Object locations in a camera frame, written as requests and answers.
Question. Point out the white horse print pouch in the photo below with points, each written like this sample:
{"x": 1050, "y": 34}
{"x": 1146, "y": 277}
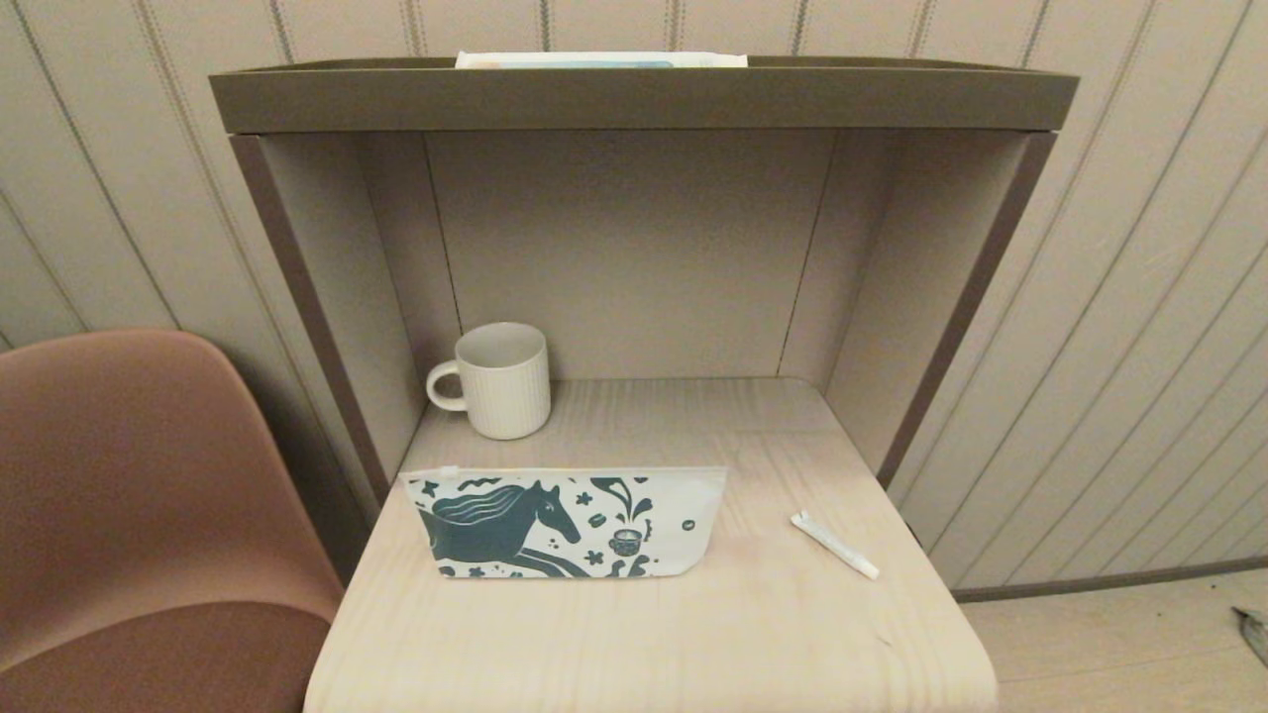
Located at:
{"x": 495, "y": 525}

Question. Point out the taupe wooden shelf unit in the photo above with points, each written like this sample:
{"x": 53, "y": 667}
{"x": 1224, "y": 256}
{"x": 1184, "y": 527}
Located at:
{"x": 634, "y": 248}

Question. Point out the white ribbed ceramic mug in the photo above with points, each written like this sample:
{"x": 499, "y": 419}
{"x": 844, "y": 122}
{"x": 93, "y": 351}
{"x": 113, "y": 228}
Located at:
{"x": 505, "y": 396}

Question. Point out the white flat booklet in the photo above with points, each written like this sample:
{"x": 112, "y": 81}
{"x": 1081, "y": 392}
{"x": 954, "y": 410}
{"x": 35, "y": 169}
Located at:
{"x": 594, "y": 59}

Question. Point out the dark baseboard strip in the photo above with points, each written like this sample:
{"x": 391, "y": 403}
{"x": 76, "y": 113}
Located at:
{"x": 1090, "y": 579}

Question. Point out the brown plastic chair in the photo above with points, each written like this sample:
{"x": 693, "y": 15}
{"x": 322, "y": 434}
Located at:
{"x": 119, "y": 495}

